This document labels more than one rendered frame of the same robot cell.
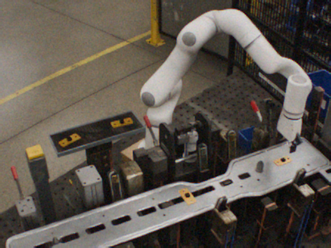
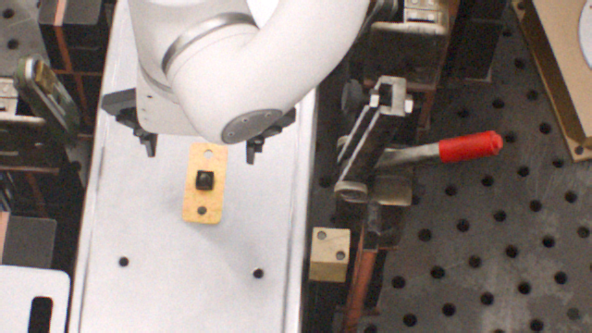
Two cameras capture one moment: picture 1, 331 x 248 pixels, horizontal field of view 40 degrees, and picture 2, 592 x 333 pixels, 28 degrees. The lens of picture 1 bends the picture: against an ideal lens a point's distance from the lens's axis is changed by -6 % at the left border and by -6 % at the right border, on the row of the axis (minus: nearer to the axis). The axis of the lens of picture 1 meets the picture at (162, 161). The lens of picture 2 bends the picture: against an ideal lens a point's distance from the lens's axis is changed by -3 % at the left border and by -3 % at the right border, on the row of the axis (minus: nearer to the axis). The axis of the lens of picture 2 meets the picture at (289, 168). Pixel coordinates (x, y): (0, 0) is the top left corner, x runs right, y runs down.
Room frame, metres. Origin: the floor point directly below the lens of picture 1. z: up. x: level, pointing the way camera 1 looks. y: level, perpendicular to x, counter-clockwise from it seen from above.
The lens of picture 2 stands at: (1.80, -0.89, 2.11)
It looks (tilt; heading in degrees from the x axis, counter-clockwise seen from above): 66 degrees down; 118
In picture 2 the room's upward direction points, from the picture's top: 3 degrees clockwise
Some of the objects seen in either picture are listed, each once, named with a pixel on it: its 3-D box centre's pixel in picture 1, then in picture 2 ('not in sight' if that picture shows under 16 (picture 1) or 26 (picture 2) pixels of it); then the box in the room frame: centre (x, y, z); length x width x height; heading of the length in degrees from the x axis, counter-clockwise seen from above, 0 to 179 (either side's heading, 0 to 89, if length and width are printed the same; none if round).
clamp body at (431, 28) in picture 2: (222, 167); (396, 93); (1.60, -0.27, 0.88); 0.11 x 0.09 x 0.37; 26
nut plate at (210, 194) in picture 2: (283, 159); (204, 180); (1.50, -0.51, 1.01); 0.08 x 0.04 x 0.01; 116
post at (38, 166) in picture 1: (44, 195); not in sight; (1.38, 0.49, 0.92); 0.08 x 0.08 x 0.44; 26
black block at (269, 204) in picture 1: (264, 228); (84, 73); (1.26, -0.42, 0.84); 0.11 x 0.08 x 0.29; 26
